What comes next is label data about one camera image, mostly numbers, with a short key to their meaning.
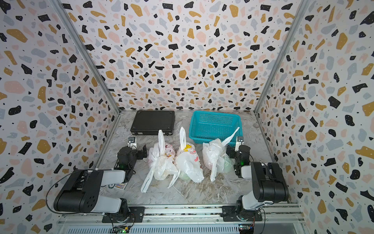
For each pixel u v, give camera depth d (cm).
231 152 87
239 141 83
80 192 44
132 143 79
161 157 82
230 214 73
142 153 86
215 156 82
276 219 75
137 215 73
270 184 46
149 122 109
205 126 113
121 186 81
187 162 75
